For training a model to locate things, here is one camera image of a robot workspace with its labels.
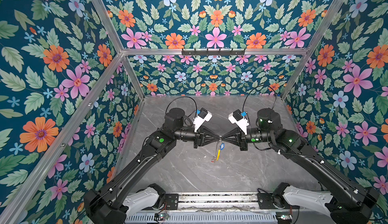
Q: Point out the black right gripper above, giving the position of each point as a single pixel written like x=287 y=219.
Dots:
x=241 y=139

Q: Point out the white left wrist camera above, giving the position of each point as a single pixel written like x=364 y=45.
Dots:
x=203 y=115

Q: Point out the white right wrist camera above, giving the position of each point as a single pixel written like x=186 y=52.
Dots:
x=239 y=118

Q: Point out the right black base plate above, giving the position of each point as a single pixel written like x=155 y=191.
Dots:
x=268 y=201

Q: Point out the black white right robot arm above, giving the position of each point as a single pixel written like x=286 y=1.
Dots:
x=344 y=201

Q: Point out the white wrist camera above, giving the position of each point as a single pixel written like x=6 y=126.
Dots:
x=203 y=115
x=239 y=118

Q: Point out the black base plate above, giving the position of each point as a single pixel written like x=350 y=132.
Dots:
x=168 y=202
x=268 y=201

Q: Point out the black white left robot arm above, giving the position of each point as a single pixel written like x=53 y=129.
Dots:
x=114 y=202

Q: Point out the black hook rail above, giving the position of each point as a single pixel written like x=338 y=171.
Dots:
x=212 y=52

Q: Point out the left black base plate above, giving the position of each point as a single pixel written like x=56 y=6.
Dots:
x=168 y=202

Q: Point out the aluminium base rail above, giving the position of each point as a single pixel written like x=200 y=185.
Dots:
x=216 y=200

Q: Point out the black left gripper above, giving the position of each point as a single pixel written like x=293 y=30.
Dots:
x=200 y=136

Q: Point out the large keyring with yellow sleeve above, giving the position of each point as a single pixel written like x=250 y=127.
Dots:
x=217 y=154

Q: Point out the white vented cable duct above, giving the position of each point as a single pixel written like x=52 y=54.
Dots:
x=202 y=218

